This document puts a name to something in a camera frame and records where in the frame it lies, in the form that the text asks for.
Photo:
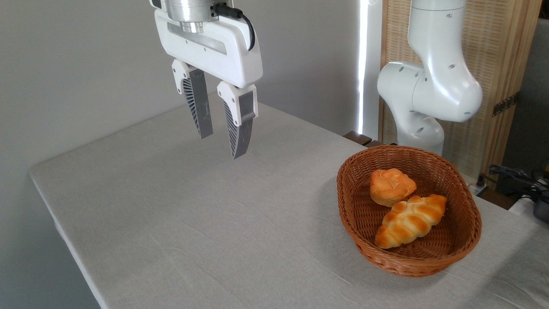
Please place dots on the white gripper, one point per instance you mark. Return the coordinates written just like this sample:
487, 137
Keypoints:
233, 58

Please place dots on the braided golden bread loaf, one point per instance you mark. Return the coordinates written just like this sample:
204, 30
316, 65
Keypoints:
407, 223

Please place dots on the round orange bread bun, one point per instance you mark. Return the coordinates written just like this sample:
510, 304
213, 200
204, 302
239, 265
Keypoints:
390, 184

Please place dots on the brown oval wicker basket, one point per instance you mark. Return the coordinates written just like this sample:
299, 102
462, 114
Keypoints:
429, 257

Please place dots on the light grey tablecloth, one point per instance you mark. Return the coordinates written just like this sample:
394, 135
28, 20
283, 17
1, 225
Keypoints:
240, 240

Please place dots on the dark brown wooden furniture piece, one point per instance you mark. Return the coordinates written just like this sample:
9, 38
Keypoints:
358, 138

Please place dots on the white power strip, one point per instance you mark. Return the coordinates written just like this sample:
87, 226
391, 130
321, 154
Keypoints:
479, 188

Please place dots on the brass screen hinge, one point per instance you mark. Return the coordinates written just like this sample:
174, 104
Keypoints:
504, 106

